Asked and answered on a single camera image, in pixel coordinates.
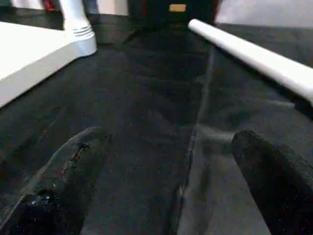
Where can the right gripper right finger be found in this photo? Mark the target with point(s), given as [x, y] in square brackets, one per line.
[281, 186]

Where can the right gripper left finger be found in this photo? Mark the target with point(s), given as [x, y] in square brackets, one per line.
[61, 186]

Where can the white plastic table leg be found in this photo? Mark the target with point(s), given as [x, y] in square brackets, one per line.
[78, 19]
[256, 56]

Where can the white plastic table top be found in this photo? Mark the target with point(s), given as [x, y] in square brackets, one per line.
[29, 54]

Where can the white panel with screw holes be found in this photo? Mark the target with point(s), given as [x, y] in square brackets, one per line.
[264, 11]

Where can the black box with gold label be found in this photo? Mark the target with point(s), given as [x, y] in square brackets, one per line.
[171, 18]

